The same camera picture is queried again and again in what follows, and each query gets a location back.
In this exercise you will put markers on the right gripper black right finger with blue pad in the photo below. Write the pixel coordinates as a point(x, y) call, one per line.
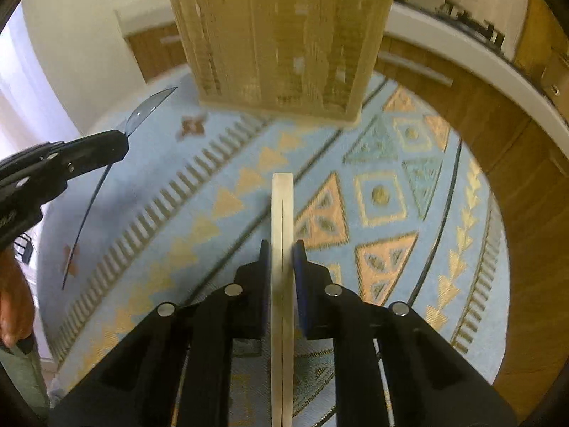
point(391, 366)

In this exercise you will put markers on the wooden chopstick pair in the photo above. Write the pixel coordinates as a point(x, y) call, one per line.
point(282, 290)

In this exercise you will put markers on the beige plastic utensil basket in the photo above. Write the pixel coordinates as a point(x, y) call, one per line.
point(305, 59)

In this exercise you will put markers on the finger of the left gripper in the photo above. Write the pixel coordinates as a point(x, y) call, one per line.
point(69, 160)

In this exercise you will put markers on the blue patterned round tablecloth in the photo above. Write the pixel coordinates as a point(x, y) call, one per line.
point(236, 270)

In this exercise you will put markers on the black gas stove top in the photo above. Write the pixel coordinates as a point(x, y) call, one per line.
point(454, 14)

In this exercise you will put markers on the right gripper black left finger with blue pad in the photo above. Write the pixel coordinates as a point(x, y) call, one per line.
point(173, 368)

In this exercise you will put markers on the person's left hand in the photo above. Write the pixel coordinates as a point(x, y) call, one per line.
point(17, 304)

